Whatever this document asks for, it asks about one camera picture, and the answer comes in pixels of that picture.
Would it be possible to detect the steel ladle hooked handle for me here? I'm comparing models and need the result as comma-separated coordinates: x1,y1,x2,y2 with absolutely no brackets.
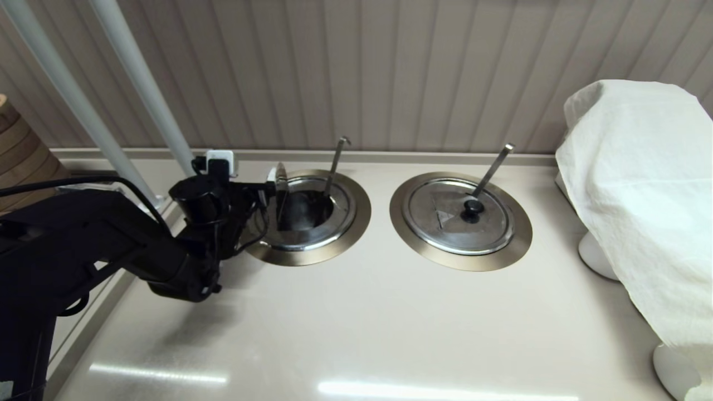
324,136,351,198

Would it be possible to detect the bamboo steamer stack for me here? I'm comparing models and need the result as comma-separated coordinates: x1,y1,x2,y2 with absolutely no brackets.
0,94,70,212

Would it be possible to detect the white cloth cover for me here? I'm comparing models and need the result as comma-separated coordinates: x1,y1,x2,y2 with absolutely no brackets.
555,79,713,385

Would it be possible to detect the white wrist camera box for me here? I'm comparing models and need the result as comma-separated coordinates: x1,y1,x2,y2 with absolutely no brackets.
205,149,237,178

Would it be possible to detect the brass counter ring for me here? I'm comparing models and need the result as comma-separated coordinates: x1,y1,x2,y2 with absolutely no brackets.
242,169,372,267
389,172,533,272

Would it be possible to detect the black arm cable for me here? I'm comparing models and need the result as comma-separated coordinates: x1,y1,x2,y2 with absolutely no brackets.
0,175,173,234

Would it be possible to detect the steel ladle straight handle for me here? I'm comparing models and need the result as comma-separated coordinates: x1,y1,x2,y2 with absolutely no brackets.
472,143,515,197

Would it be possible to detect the white round pedestal base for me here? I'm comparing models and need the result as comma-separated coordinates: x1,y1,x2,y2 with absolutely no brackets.
578,231,620,281
653,343,702,401

